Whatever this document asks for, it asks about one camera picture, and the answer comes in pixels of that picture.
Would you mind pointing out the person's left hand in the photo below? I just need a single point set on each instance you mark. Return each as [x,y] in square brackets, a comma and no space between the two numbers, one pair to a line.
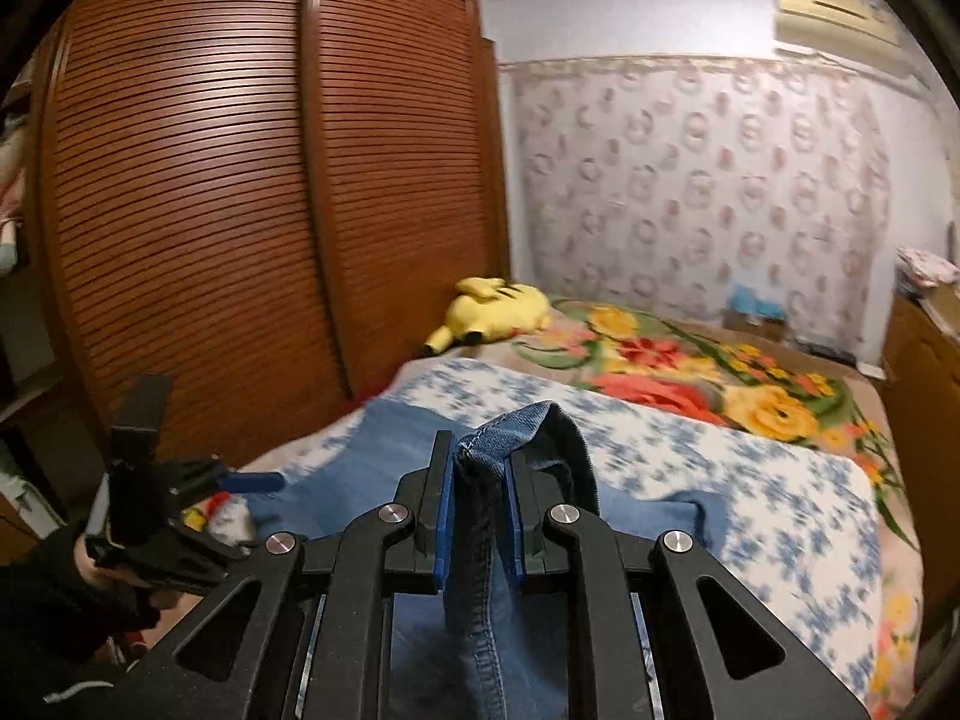
[94,562]

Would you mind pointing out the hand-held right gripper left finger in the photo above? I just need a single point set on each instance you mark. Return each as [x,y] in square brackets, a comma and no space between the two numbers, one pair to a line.
[360,570]

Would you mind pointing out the folded floral cloth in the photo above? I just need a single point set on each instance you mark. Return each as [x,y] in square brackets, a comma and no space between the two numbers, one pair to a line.
[926,266]

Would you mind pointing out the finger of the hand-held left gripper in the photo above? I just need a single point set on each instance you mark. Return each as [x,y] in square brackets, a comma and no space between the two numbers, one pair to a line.
[255,481]

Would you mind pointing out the person's left forearm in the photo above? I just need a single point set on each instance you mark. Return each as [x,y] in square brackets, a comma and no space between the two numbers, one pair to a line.
[52,630]

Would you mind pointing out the white wall air conditioner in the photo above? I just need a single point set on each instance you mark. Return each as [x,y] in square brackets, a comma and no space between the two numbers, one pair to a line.
[832,15]

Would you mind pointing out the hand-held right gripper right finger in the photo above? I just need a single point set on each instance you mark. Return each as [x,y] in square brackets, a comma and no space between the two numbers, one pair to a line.
[600,570]

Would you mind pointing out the brown louvered wooden wardrobe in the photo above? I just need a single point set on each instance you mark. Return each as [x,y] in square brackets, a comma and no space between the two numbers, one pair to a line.
[225,202]

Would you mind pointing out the colourful floral blanket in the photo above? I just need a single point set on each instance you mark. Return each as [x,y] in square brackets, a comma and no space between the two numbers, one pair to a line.
[720,382]

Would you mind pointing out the white blue floral bedsheet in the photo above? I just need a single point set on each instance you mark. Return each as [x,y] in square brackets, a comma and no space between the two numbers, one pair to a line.
[750,502]

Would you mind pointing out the wooden sideboard cabinet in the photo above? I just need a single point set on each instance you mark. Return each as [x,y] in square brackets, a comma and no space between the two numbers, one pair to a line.
[922,382]

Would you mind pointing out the circle patterned sheer curtain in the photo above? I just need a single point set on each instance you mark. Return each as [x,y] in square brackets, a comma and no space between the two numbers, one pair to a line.
[697,195]

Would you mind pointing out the blue item on box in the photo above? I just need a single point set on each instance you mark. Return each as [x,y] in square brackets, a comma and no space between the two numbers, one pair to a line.
[757,315]

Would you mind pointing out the yellow plush toy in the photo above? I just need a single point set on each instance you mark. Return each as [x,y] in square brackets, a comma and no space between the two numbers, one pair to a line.
[491,311]

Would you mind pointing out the blue denim pants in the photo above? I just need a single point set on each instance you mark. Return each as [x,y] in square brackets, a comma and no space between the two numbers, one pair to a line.
[480,540]

